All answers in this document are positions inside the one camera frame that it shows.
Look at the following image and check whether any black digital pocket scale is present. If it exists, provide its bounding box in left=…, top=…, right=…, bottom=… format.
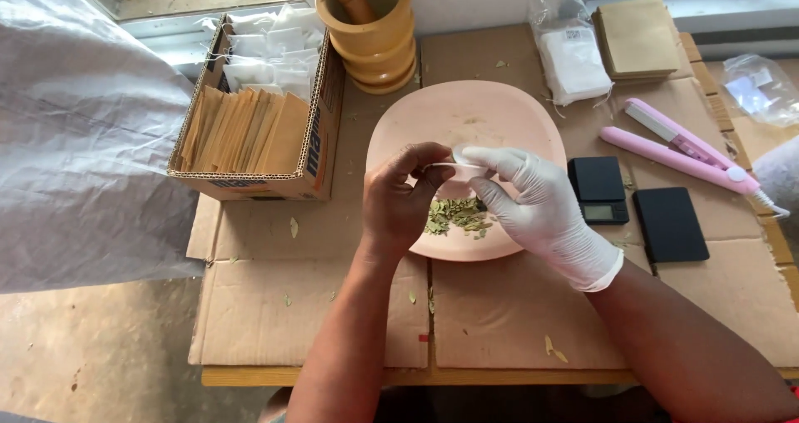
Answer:
left=567, top=156, right=630, bottom=226

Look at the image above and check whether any clear bag of white sachets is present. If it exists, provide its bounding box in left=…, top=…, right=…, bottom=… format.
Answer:
left=528, top=0, right=615, bottom=108

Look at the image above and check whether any wooden mortar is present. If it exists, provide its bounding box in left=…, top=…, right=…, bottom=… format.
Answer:
left=314, top=0, right=418, bottom=96

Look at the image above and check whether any pink hair straightener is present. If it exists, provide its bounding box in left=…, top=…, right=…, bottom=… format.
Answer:
left=599, top=97, right=791, bottom=219

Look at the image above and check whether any corrugated cardboard box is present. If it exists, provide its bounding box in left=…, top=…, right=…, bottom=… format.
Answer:
left=167, top=12, right=347, bottom=202

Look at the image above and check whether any black scale lid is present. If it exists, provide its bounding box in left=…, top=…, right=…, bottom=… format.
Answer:
left=632, top=187, right=710, bottom=264

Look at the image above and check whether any white latex glove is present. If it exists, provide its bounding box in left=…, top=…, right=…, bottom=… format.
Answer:
left=422, top=144, right=490, bottom=184

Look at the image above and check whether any flattened cardboard sheet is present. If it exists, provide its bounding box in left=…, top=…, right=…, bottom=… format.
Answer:
left=187, top=23, right=799, bottom=370

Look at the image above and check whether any pile of dried green leaves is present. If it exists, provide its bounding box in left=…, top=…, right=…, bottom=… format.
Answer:
left=423, top=196, right=495, bottom=240

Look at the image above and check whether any stack of brown paper pouches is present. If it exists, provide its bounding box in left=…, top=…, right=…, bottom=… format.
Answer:
left=592, top=0, right=682, bottom=82

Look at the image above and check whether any row of brown paper envelopes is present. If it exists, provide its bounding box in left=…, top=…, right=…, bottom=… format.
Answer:
left=177, top=86, right=310, bottom=175

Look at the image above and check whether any person's left hand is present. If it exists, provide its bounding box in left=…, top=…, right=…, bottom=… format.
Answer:
left=361, top=142, right=457, bottom=263

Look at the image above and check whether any large white woven sack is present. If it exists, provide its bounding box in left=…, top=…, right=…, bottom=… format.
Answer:
left=0, top=0, right=207, bottom=295

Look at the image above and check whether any pile of white tea bags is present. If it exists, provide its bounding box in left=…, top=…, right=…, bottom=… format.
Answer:
left=199, top=3, right=325, bottom=103

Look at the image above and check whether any pink plastic plate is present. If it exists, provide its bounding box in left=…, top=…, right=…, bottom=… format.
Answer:
left=365, top=80, right=568, bottom=263

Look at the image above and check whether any person's right hand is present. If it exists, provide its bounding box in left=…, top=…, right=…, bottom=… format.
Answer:
left=461, top=146, right=625, bottom=293

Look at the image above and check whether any clear plastic bag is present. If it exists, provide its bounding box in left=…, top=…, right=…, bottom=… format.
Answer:
left=723, top=53, right=799, bottom=128

